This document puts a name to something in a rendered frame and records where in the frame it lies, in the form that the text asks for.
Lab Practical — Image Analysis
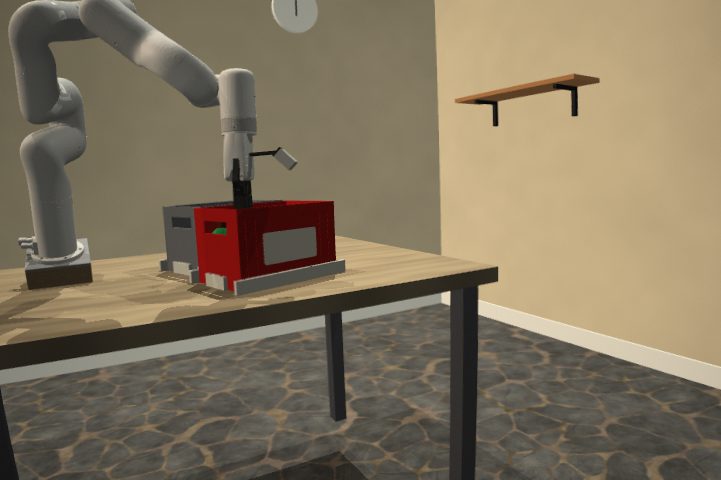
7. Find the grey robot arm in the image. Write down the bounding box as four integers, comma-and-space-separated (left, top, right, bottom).
8, 0, 257, 264

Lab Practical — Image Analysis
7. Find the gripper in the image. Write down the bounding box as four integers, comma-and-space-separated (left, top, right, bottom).
222, 131, 257, 209

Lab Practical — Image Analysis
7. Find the green bottle with dark red label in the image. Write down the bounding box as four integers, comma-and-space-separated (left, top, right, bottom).
213, 222, 227, 235

